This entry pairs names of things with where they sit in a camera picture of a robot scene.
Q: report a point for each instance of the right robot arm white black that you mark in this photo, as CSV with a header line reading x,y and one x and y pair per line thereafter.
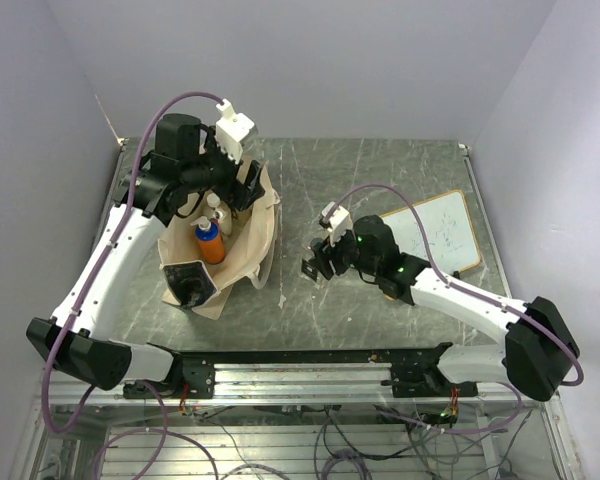
x,y
533,350

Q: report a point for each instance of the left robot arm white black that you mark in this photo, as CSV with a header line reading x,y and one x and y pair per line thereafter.
x,y
187,158

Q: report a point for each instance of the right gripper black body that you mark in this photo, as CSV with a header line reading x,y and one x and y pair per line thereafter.
x,y
342,256

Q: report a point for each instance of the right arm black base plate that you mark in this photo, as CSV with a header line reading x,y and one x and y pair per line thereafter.
x,y
414,373

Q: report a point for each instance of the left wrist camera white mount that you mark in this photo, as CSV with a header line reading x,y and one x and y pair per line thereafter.
x,y
233,131

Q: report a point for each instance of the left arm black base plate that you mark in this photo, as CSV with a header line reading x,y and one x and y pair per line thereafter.
x,y
180,382

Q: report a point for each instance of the orange pump bottle blue collar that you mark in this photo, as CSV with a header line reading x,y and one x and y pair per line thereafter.
x,y
209,240

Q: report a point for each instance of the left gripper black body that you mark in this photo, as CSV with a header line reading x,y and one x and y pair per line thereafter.
x,y
220,173

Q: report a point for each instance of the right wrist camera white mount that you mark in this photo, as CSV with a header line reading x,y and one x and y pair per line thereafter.
x,y
336,220

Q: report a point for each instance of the chrome bottle white cap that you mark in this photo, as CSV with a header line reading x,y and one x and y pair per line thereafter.
x,y
219,211

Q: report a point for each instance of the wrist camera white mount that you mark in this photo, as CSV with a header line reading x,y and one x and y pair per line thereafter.
x,y
336,220
233,131

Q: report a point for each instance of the cream canvas tote bag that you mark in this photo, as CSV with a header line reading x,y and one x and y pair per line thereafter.
x,y
195,285

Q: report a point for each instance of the aluminium rail frame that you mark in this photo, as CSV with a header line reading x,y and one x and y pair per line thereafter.
x,y
227,384

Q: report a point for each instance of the yellow-framed whiteboard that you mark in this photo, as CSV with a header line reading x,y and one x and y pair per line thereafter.
x,y
448,227

